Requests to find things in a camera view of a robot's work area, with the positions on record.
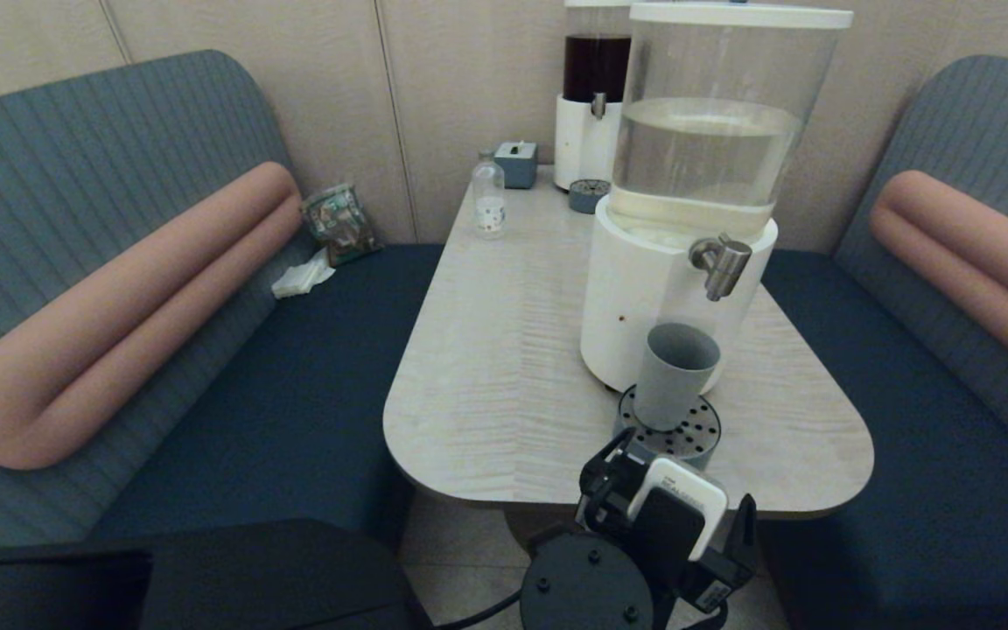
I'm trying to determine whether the grey plastic cup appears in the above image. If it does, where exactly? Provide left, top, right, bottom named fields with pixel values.
left=633, top=323, right=722, bottom=432

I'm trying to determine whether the white clear water dispenser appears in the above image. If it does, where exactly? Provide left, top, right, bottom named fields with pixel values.
left=580, top=2, right=855, bottom=395

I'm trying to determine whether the large blue perforated drip tray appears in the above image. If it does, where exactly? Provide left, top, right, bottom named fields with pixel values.
left=612, top=385, right=723, bottom=473

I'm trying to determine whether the blue upholstered bench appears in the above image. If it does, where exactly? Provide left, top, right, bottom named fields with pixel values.
left=0, top=49, right=445, bottom=552
left=753, top=55, right=1008, bottom=630

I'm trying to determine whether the pink bolster cushion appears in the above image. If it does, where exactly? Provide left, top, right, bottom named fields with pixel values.
left=0, top=161, right=304, bottom=471
left=870, top=170, right=1008, bottom=395

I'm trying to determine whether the small blue drip tray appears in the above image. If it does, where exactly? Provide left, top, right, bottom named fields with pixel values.
left=568, top=178, right=613, bottom=215

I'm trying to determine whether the clear plastic bottle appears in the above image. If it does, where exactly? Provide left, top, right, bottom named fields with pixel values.
left=471, top=151, right=507, bottom=241

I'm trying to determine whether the white dark drink dispenser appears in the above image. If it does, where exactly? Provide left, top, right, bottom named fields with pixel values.
left=553, top=0, right=636, bottom=193

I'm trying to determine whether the grey-blue tissue box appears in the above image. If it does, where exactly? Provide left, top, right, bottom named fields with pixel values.
left=494, top=141, right=539, bottom=190

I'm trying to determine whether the green snack bag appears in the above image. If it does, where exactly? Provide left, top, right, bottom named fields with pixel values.
left=300, top=181, right=382, bottom=268

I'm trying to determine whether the white folded napkin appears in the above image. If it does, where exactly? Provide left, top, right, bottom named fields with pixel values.
left=270, top=248, right=336, bottom=300

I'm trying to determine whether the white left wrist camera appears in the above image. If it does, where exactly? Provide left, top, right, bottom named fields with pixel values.
left=625, top=453, right=729, bottom=563

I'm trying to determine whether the black left camera cable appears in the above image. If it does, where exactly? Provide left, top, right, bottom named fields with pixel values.
left=576, top=426, right=645, bottom=536

